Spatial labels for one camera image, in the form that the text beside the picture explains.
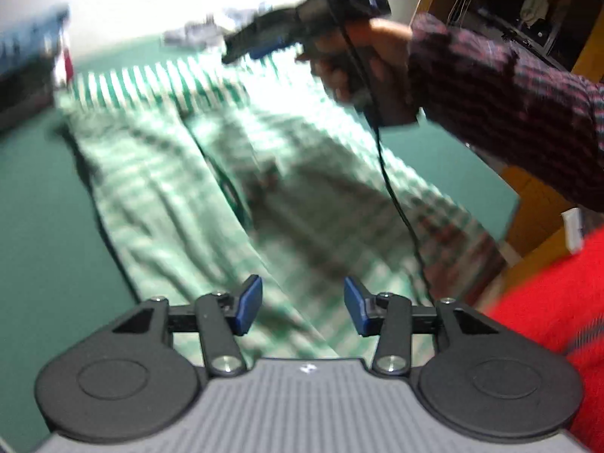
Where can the person's right hand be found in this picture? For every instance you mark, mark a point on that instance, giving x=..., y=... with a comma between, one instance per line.
x=370, y=54

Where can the red jacket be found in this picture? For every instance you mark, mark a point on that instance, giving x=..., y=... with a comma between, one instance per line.
x=562, y=309

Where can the dark red folded garment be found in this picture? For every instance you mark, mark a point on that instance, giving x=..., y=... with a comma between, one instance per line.
x=63, y=71

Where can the blue folded garment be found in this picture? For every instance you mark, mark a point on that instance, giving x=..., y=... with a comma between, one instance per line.
x=30, y=39

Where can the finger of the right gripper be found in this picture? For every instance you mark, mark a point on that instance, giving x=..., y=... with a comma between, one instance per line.
x=269, y=25
x=262, y=48

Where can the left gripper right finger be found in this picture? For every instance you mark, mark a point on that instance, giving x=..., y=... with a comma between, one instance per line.
x=472, y=374

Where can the plaid sleeve right forearm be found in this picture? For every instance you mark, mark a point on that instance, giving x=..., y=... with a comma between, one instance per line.
x=510, y=104

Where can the green white striped garment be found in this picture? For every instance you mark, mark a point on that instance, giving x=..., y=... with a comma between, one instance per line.
x=204, y=174

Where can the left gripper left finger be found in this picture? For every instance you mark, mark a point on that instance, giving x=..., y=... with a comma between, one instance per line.
x=138, y=375

